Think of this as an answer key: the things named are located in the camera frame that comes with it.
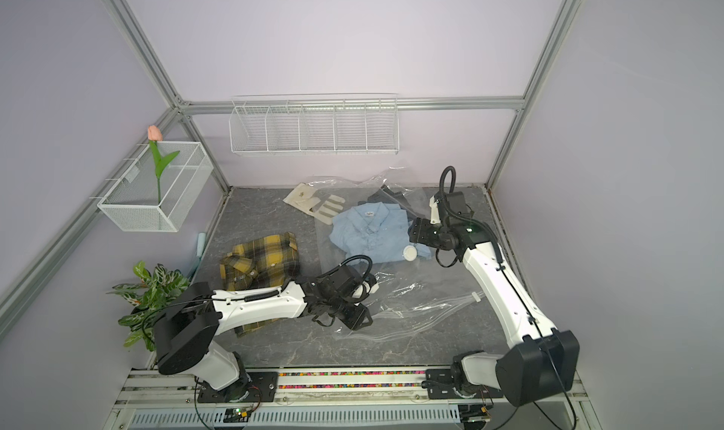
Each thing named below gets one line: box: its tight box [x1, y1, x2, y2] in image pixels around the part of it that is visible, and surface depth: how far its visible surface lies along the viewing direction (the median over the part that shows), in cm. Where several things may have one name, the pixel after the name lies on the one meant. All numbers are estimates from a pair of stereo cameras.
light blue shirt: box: [329, 201, 431, 265], surface depth 101 cm
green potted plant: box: [105, 261, 191, 351], surface depth 66 cm
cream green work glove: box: [282, 182, 346, 226], surface depth 117 cm
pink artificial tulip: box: [147, 124, 181, 204], surface depth 81 cm
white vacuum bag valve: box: [402, 245, 418, 262], surface depth 98 cm
